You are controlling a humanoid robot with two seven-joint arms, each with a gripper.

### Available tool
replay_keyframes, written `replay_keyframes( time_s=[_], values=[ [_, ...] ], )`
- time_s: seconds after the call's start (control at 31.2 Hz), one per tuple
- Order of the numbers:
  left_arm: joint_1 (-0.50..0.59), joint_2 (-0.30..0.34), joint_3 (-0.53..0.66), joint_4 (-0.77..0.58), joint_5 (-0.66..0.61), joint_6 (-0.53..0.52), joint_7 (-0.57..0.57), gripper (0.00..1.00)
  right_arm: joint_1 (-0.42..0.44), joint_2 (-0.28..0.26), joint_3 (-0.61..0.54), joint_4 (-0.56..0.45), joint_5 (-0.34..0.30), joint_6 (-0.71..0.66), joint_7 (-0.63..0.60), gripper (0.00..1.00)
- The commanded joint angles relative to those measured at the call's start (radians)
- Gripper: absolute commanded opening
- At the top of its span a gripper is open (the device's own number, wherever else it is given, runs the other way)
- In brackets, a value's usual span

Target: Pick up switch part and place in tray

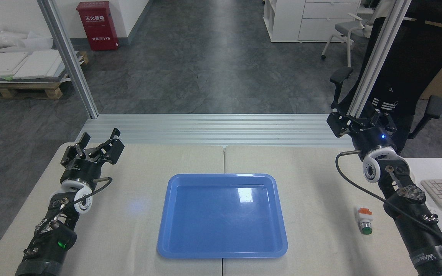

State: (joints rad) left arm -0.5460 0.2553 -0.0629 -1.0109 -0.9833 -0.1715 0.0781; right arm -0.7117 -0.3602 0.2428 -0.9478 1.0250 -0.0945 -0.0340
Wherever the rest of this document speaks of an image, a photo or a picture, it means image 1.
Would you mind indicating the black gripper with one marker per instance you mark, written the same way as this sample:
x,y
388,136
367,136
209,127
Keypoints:
x,y
372,140
79,168

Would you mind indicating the silver aluminium rail platform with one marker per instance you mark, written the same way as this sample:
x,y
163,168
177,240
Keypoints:
x,y
221,130

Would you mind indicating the white grey office chair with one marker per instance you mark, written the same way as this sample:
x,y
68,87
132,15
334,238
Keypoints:
x,y
349,28

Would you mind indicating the white flat boards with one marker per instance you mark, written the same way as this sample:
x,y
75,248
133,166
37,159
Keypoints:
x,y
10,65

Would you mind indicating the red fire extinguisher box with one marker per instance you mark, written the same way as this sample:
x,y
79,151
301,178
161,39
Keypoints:
x,y
97,27

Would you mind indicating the silver aluminium post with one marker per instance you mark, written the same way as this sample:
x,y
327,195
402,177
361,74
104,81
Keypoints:
x,y
378,57
69,61

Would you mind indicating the white green push button switch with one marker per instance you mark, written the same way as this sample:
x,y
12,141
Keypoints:
x,y
365,220

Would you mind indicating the clear plastic packaging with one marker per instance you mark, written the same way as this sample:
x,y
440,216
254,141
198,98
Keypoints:
x,y
17,40

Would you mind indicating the wooden pallet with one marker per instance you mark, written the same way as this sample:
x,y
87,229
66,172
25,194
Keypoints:
x,y
21,90

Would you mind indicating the white cabinet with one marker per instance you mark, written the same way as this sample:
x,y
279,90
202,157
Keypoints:
x,y
305,19

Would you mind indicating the black office chair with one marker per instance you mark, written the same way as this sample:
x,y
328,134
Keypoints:
x,y
416,65

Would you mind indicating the blue plastic tray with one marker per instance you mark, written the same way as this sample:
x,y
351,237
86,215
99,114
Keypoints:
x,y
221,222

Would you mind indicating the white side desk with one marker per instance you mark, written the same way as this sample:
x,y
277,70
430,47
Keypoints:
x,y
432,168

